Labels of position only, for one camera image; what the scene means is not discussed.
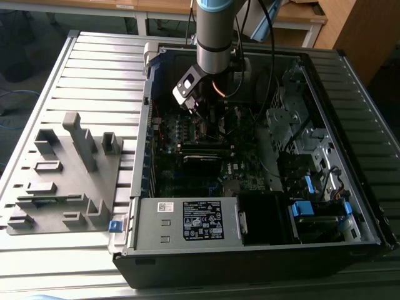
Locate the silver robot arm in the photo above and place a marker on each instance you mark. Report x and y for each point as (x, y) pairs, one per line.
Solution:
(214, 47)

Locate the black plastic air shroud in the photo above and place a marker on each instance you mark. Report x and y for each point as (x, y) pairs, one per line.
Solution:
(262, 218)

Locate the grey power supply unit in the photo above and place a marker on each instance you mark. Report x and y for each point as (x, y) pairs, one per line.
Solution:
(150, 228)

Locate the black PC case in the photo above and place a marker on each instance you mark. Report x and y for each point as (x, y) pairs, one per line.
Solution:
(218, 272)

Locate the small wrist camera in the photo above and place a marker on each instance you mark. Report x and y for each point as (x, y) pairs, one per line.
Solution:
(246, 66)

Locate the CPU socket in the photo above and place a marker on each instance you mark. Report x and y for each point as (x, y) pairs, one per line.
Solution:
(197, 129)

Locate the black graphics card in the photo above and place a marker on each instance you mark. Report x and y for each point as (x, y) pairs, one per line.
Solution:
(203, 167)

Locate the blue case latch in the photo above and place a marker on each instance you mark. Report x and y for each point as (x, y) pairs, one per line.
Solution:
(115, 226)

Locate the chipset heatsink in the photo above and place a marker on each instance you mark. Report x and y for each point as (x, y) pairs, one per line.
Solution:
(232, 186)

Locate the wooden desk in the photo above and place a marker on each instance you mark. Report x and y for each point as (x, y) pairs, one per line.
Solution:
(300, 18)
(78, 3)

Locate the silver metal drive cage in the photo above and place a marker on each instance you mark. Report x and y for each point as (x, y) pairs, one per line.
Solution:
(278, 122)

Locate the green motherboard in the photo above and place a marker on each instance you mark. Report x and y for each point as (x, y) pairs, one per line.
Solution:
(247, 162)

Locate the silver CPU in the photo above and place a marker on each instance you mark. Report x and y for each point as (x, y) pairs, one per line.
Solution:
(207, 129)

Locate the grey parts rack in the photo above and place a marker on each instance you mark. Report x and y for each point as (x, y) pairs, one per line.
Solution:
(72, 187)

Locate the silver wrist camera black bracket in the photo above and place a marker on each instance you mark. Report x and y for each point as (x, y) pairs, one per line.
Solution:
(187, 86)

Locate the metal locking lever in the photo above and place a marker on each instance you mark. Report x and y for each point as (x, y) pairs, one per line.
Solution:
(232, 129)

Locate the wooden cabinet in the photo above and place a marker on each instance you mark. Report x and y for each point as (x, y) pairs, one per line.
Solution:
(368, 31)

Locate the blue disk carrier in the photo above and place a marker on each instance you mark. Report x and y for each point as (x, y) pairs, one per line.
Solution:
(301, 208)
(308, 184)
(347, 208)

